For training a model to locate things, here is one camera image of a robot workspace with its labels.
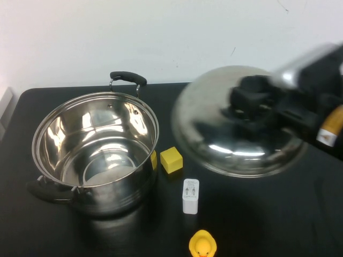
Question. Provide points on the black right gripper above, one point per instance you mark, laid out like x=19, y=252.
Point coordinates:
x=292, y=109

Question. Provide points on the steel lid with black knob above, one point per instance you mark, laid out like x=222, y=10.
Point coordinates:
x=214, y=150

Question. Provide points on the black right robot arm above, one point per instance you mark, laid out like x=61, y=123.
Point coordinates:
x=329, y=125

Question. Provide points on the yellow cube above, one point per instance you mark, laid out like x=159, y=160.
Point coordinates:
x=171, y=160
x=153, y=160

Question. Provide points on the white charger plug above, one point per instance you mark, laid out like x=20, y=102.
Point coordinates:
x=190, y=198

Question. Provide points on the yellow rubber duck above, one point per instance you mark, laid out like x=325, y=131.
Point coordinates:
x=202, y=243

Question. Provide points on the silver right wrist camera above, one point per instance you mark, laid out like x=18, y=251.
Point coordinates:
x=297, y=69

